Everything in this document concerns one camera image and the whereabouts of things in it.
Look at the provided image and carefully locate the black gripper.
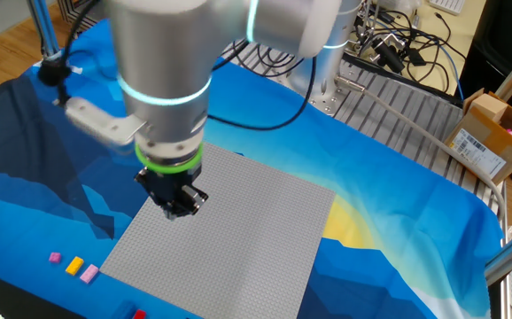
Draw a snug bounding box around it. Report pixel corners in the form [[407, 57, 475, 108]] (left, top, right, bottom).
[[134, 161, 210, 222]]

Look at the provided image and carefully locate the blue Lego brick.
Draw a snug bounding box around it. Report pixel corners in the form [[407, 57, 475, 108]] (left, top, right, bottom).
[[112, 300, 137, 319]]

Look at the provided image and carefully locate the grey Lego baseplate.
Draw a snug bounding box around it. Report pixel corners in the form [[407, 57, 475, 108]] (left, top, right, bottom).
[[99, 141, 337, 319]]

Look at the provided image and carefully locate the light pink Lego brick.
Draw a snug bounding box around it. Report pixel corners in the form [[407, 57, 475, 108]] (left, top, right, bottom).
[[79, 263, 100, 285]]

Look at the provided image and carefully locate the yellow Lego brick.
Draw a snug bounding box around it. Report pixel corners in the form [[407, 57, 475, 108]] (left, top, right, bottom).
[[65, 255, 85, 276]]

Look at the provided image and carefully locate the blue mountain print cloth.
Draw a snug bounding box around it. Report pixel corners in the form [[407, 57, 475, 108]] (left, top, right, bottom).
[[0, 17, 505, 319]]

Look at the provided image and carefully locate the black clamp device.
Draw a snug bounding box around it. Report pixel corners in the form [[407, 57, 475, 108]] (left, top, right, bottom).
[[368, 33, 407, 75]]

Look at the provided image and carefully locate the black power adapter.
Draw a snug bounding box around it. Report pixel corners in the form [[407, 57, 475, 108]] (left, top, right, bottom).
[[405, 46, 429, 67]]

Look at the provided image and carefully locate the open cardboard box with label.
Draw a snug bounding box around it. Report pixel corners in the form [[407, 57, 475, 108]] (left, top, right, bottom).
[[443, 87, 512, 187]]

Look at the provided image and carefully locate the small tan cardboard box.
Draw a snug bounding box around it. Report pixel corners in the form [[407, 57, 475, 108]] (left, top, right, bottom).
[[469, 92, 509, 124]]

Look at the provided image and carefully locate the white keyboard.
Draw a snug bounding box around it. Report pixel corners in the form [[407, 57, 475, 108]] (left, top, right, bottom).
[[427, 0, 467, 16]]

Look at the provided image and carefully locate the black cabinet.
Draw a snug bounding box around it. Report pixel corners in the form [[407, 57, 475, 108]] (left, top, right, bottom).
[[458, 0, 512, 126]]

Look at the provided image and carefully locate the green flange ring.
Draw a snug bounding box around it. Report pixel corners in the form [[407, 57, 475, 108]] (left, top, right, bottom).
[[134, 142, 205, 175]]

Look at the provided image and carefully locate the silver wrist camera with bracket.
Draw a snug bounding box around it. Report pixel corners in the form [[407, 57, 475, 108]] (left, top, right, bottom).
[[51, 96, 147, 148]]

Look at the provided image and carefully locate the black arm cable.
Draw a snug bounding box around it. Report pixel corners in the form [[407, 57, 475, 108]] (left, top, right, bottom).
[[37, 0, 318, 132]]

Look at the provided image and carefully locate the black white striped frame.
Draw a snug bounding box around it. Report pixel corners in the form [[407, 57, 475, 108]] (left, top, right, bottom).
[[57, 0, 112, 35]]

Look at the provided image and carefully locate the grey hose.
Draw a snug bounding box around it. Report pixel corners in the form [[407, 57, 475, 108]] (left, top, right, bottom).
[[334, 74, 507, 231]]

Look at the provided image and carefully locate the black desk cable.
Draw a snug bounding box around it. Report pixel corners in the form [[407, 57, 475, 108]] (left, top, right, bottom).
[[348, 8, 468, 97]]

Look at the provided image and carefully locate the blue cable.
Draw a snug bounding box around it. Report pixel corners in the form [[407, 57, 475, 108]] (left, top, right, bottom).
[[435, 42, 466, 102]]

